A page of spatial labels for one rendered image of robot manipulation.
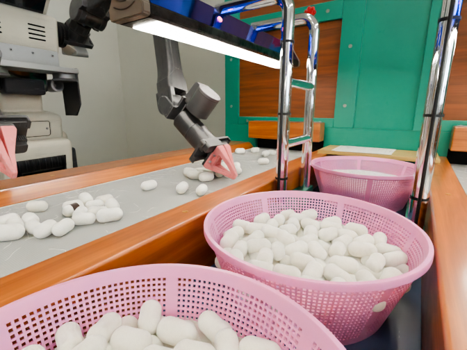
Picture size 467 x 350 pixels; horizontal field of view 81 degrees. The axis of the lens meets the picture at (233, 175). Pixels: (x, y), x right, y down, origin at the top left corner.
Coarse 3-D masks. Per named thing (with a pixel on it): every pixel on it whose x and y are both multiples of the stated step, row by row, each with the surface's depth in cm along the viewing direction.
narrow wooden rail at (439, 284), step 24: (432, 192) 49; (456, 192) 49; (432, 216) 38; (456, 216) 38; (432, 240) 33; (456, 240) 31; (432, 264) 29; (456, 264) 26; (432, 288) 27; (456, 288) 23; (432, 312) 24; (456, 312) 20; (432, 336) 22; (456, 336) 18
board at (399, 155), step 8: (320, 152) 91; (328, 152) 90; (336, 152) 88; (344, 152) 87; (352, 152) 86; (400, 152) 86; (408, 152) 86; (416, 152) 86; (408, 160) 78; (440, 160) 74
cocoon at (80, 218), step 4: (80, 212) 41; (84, 212) 41; (88, 212) 41; (72, 216) 41; (76, 216) 40; (80, 216) 40; (84, 216) 40; (88, 216) 41; (92, 216) 41; (76, 220) 40; (80, 220) 40; (84, 220) 40; (88, 220) 41; (92, 220) 41; (76, 224) 41; (80, 224) 41; (84, 224) 41; (88, 224) 41
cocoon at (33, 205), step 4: (28, 204) 46; (32, 204) 46; (36, 204) 46; (40, 204) 46; (44, 204) 46; (28, 208) 46; (32, 208) 46; (36, 208) 46; (40, 208) 46; (44, 208) 46
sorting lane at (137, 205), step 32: (256, 160) 92; (288, 160) 92; (64, 192) 57; (96, 192) 57; (128, 192) 57; (160, 192) 57; (192, 192) 57; (96, 224) 41; (128, 224) 41; (0, 256) 32; (32, 256) 32
